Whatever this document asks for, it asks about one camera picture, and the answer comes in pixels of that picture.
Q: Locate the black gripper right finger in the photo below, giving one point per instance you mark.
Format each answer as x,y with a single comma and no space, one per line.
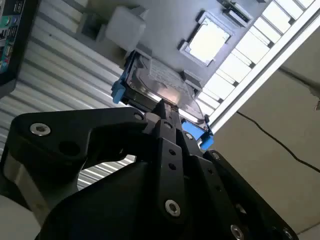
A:
225,190

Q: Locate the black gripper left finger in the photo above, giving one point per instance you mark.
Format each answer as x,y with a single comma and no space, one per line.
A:
62,130

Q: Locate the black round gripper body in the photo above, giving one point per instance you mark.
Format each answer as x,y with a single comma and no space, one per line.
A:
112,205

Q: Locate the hard disk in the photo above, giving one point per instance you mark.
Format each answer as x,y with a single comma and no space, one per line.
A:
155,75

